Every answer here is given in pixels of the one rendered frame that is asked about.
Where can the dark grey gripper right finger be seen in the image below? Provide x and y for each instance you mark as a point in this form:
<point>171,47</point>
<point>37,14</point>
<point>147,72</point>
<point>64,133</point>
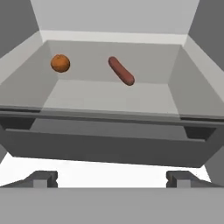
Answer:
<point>179,178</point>

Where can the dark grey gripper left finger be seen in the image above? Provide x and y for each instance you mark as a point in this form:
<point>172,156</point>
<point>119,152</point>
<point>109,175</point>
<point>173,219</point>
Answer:
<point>43,178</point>

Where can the glass fridge shelf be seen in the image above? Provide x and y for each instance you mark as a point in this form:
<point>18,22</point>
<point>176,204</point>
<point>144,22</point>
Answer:
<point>110,87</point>

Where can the orange tangerine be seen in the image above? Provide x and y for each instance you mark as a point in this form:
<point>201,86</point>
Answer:
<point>60,63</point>

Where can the reddish brown sausage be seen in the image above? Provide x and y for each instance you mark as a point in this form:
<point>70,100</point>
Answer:
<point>121,71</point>

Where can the grey fridge drawer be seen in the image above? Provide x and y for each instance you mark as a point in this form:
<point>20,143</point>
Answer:
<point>108,143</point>

